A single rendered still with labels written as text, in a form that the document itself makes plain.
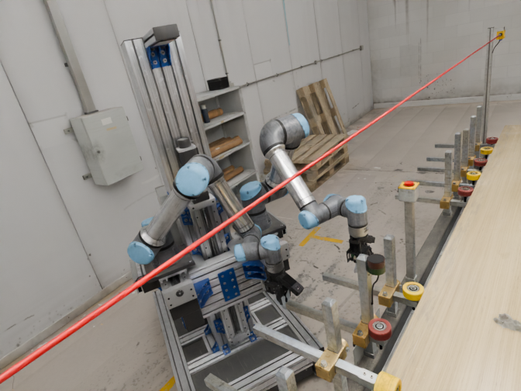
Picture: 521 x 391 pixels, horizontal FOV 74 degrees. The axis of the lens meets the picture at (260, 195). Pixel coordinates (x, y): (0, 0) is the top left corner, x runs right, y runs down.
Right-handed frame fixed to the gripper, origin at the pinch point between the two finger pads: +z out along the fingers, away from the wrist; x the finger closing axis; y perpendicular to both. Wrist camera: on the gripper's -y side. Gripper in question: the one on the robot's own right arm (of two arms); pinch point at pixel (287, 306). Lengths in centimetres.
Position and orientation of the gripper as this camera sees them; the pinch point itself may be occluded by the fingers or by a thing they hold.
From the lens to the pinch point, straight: 163.4
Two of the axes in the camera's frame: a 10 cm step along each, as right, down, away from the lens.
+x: -6.1, 4.1, -6.8
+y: -7.7, -1.1, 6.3
